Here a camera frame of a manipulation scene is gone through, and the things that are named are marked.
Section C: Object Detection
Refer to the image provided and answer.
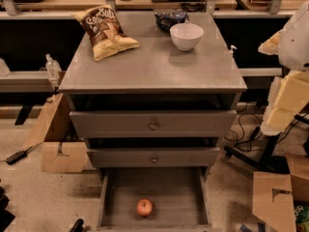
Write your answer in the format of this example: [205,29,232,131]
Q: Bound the green package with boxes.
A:
[295,205,309,232]

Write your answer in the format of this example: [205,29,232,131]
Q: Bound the black floor cables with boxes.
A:
[224,101,302,153]

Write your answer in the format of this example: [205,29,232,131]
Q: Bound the white bowl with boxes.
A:
[170,23,204,51]

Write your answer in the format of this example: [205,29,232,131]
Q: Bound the red apple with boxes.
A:
[136,199,154,218]

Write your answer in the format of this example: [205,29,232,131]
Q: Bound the clear plastic bottle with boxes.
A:
[45,54,62,78]

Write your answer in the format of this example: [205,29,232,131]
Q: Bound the cardboard box left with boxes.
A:
[22,94,89,173]

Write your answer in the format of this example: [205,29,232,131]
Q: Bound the top grey drawer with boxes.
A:
[70,110,236,139]

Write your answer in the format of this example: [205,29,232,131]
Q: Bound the grey drawer cabinet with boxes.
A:
[58,10,248,232]

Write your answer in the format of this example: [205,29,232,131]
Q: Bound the blue snack bag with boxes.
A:
[154,12,188,32]

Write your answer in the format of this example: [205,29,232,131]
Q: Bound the cardboard box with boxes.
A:
[252,154,309,232]
[22,94,89,173]

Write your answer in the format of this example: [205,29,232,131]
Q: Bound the white pump dispenser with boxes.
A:
[229,44,238,56]

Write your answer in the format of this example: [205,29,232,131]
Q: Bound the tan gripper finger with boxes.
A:
[258,31,281,55]
[261,71,309,135]

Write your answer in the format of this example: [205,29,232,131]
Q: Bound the cardboard box right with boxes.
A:
[252,154,309,232]

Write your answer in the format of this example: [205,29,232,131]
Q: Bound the middle grey drawer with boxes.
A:
[87,147,219,168]

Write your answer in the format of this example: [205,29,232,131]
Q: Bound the sea salt chips bag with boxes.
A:
[71,5,139,61]

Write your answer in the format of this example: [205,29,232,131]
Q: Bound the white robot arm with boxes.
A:
[258,1,309,135]

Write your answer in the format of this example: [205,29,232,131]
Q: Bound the open bottom grey drawer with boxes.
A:
[98,167,211,232]

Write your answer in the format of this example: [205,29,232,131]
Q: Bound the black power adapter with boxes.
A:
[6,151,27,165]

